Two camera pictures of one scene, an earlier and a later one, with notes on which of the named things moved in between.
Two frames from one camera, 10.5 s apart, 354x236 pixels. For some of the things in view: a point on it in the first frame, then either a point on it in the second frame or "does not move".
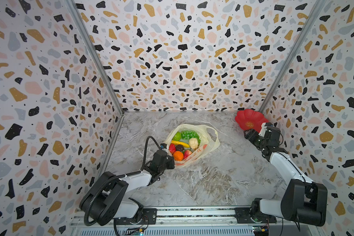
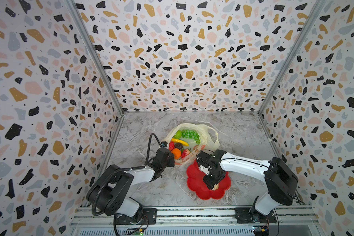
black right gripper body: x=256 y=140 → x=211 y=179
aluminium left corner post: x=80 y=22 does not move
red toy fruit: x=172 y=148 does not move
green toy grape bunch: x=188 y=134 does not move
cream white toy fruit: x=193 y=143 → x=215 y=187
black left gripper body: x=168 y=164 does not move
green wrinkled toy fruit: x=177 y=136 does not move
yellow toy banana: x=180 y=143 does not move
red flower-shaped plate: x=249 y=119 → x=195 y=183
